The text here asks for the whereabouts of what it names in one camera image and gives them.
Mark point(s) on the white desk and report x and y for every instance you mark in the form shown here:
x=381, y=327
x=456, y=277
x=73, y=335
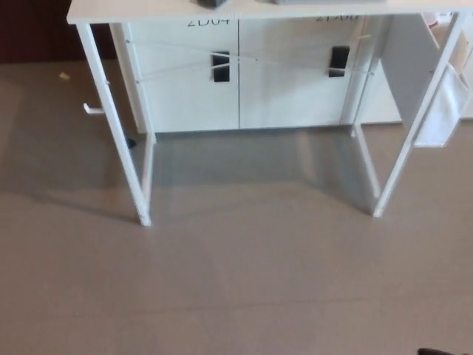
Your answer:
x=111, y=111

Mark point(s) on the white desk hook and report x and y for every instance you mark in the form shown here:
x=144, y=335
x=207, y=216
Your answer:
x=90, y=109

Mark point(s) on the black robot foot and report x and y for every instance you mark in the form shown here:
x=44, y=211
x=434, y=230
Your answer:
x=439, y=352

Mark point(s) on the black castor wheel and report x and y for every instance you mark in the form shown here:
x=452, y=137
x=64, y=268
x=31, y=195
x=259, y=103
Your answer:
x=131, y=142

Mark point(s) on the yellow paper scrap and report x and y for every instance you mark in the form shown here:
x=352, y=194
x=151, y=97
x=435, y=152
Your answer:
x=64, y=76

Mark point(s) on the white fabric side pouch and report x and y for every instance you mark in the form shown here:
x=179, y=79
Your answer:
x=443, y=111

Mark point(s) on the dark brown panel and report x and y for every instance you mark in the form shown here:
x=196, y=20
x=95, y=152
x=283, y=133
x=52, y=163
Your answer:
x=37, y=29

